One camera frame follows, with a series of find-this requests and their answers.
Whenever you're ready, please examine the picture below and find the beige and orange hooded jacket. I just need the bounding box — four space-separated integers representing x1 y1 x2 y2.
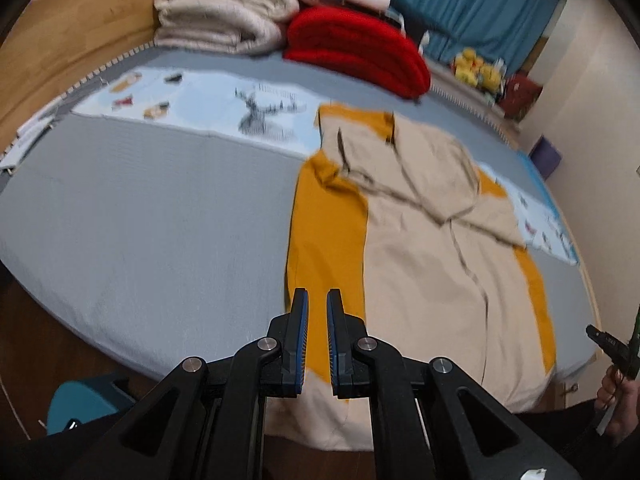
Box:
284 102 558 451

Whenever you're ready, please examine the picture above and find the folded red blanket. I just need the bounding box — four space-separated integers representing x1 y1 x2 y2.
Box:
282 5 433 101

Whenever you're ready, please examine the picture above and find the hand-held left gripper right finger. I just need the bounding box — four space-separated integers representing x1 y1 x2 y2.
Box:
326 288 583 480

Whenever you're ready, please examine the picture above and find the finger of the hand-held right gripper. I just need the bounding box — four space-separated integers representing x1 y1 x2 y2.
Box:
586 325 632 362

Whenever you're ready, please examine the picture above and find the teal stool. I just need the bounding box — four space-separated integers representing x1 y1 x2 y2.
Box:
46 379 137 436

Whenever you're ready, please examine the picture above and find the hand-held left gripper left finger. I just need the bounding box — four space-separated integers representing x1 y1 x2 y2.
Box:
65 287 311 480

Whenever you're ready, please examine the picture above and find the printed light blue cloth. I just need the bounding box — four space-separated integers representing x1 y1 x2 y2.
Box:
70 65 581 266

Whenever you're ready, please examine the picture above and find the yellow bear plush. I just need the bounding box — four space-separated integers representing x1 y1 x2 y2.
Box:
475 62 503 92

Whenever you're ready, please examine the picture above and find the blue curtain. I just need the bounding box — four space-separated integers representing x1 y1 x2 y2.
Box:
345 0 573 63

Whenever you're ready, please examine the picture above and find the yellow duck plush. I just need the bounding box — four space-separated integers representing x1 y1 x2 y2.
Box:
452 49 483 83

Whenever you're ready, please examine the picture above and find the person's right hand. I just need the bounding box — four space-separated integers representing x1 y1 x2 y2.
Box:
595 364 640 447

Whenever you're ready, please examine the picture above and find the bed with grey sheet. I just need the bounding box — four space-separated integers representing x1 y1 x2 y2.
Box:
0 45 601 453

